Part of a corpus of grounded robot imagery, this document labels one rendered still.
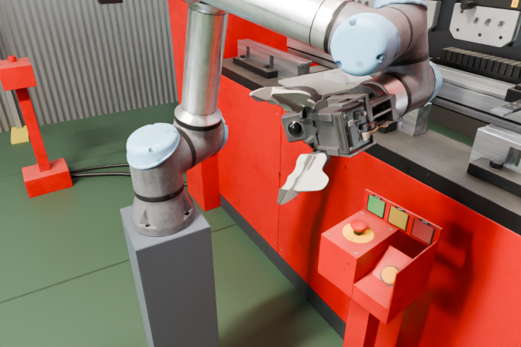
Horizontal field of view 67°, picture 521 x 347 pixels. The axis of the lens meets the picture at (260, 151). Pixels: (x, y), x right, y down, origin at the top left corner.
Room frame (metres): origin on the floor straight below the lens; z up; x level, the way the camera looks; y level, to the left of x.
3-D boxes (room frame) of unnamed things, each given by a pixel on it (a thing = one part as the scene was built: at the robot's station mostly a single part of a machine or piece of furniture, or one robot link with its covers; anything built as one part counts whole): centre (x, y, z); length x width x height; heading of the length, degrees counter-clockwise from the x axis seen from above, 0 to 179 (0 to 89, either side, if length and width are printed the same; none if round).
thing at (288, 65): (1.73, -0.05, 0.92); 0.50 x 0.06 x 0.10; 32
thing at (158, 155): (0.79, 0.24, 0.94); 0.13 x 0.12 x 0.14; 146
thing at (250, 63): (1.74, 0.03, 0.89); 0.30 x 0.05 x 0.03; 32
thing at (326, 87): (1.19, -0.22, 1.00); 0.26 x 0.18 x 0.01; 122
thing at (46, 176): (2.14, 1.36, 0.41); 0.25 x 0.20 x 0.83; 122
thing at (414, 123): (1.22, -0.37, 0.92); 0.39 x 0.06 x 0.10; 32
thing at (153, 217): (0.79, 0.24, 0.82); 0.15 x 0.15 x 0.10
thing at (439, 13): (1.12, -0.43, 1.26); 0.15 x 0.09 x 0.17; 32
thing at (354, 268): (0.69, -0.27, 0.75); 0.20 x 0.16 x 0.18; 39
